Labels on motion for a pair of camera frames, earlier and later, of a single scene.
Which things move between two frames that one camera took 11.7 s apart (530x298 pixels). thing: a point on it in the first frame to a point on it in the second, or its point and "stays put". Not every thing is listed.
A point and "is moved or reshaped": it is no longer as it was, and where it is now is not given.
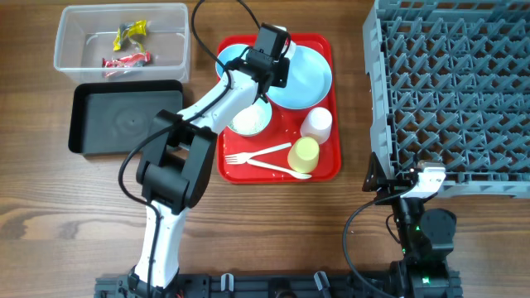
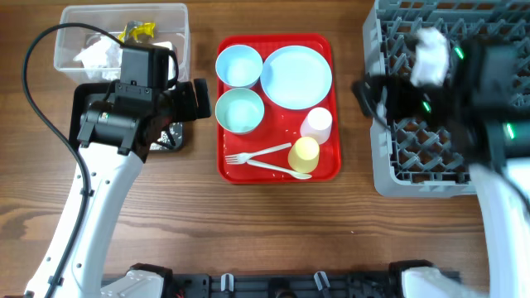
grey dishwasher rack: (450, 85) stays put
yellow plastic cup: (303, 154) stays put
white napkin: (291, 50) to (102, 60)
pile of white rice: (250, 120) is moved or reshaped
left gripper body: (281, 71) to (180, 103)
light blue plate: (309, 80) stays put
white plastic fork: (239, 159) stays put
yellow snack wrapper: (127, 32) is moved or reshaped
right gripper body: (391, 187) to (429, 105)
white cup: (316, 124) stays put
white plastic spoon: (296, 175) stays put
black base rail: (409, 281) stays put
